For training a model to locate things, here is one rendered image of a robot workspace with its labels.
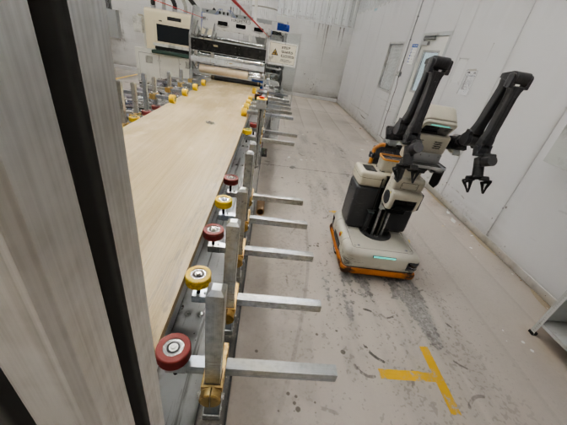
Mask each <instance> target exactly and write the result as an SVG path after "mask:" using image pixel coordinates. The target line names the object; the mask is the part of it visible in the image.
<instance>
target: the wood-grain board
mask: <svg viewBox="0 0 567 425"><path fill-rule="evenodd" d="M252 88H256V89H259V88H257V87H251V86H245V85H240V84H234V83H225V82H219V81H213V80H210V81H208V82H206V86H202V85H201V86H199V87H198V91H196V90H191V91H190V92H188V96H180V97H179V98H177V99H176V103H175V104H172V103H168V104H166V105H163V106H161V107H159V108H158V109H157V110H154V111H152V112H150V113H148V114H147V115H146V116H143V117H141V118H139V119H137V120H136V121H134V122H132V123H130V124H128V125H126V126H125V127H123V134H124V140H125V146H126V153H127V164H128V170H129V176H130V182H131V188H132V199H133V206H134V212H135V218H136V224H137V230H138V241H139V247H140V253H141V259H142V265H143V276H144V282H145V289H146V295H147V301H148V312H149V318H150V325H151V331H152V337H153V343H154V354H155V348H156V346H157V344H158V343H159V341H160V340H161V339H162V338H163V337H164V336H165V332H166V330H167V327H168V325H169V323H170V319H171V316H172V315H173V312H174V309H175V307H176V304H177V301H178V298H179V297H180V294H181V290H182V288H183V286H184V283H185V281H186V280H185V274H186V271H187V270H188V269H189V268H191V265H192V262H193V260H194V257H195V254H196V253H197V249H198V246H199V244H200V242H201V239H202V237H203V228H204V226H206V225H207V224H208V220H209V218H210V216H211V213H212V211H213V207H214V205H215V197H216V196H218V195H219V192H220V189H221V187H222V185H223V183H224V176H225V175H226V174H227V172H228V169H229V166H230V163H231V161H232V158H233V156H234V154H235V150H236V148H237V145H238V143H239V141H240V137H241V134H242V131H243V128H245V125H246V122H247V119H248V117H249V115H250V114H247V115H246V116H242V115H241V114H240V113H241V112H240V111H241V107H243V106H244V103H245V102H246V99H248V95H250V96H252V98H254V95H255V94H253V93H252ZM206 121H211V122H215V124H213V125H209V124H208V123H206Z"/></svg>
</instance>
